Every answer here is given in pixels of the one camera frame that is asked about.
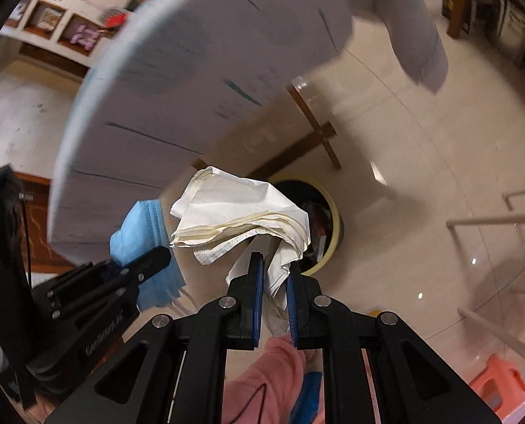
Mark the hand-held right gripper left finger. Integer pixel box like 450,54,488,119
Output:
44,252,265,424

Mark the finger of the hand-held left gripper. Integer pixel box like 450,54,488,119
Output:
46,261,118,296
46,246,172,322

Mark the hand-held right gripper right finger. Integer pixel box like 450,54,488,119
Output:
286,263,501,424

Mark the blue face mask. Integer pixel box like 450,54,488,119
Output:
109,199,197,314

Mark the black trash bin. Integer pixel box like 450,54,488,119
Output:
267,179,347,277

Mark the cream paper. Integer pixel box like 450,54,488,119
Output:
169,165,311,336

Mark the pink clothing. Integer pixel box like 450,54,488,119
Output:
222,333,309,424

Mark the wooden table leg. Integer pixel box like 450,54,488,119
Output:
245,77,342,182

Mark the white metal rack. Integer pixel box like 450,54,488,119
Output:
445,185,525,358

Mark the orange plastic stool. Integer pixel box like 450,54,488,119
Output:
470,353,525,424

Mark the wooden chair leg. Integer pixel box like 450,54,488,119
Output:
447,0,474,39

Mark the thin black cable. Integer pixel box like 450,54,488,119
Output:
231,382,267,424

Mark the white wall shelf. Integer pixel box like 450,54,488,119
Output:
6,0,128,67

